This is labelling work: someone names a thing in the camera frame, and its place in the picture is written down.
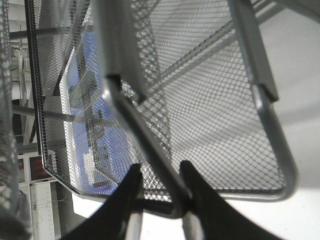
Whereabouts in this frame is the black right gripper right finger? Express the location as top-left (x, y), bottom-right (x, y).
top-left (179, 160), bottom-right (280, 240)

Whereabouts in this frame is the blue plastic tray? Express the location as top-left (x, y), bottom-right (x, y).
top-left (59, 21), bottom-right (135, 195)

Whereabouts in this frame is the silver mesh tray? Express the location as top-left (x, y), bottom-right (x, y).
top-left (92, 0), bottom-right (298, 219)
top-left (27, 0), bottom-right (171, 202)

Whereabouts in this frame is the silver mesh bottom tray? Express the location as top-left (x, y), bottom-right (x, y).
top-left (27, 0), bottom-right (171, 202)

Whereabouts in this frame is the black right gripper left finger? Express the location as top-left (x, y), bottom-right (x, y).
top-left (62, 163), bottom-right (143, 240)

